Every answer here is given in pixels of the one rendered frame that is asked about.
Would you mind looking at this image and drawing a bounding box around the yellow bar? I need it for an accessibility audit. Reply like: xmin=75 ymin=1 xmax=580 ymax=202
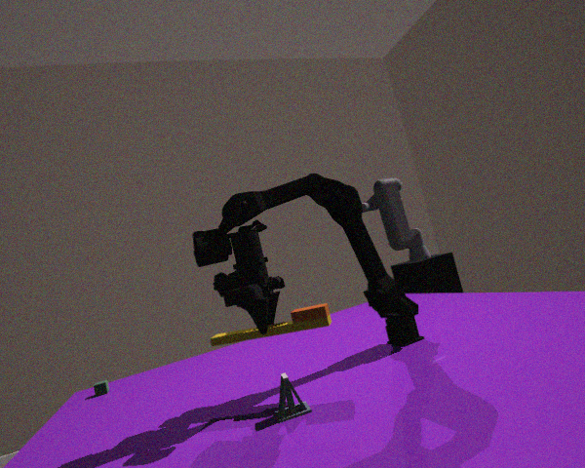
xmin=211 ymin=303 xmax=332 ymax=346

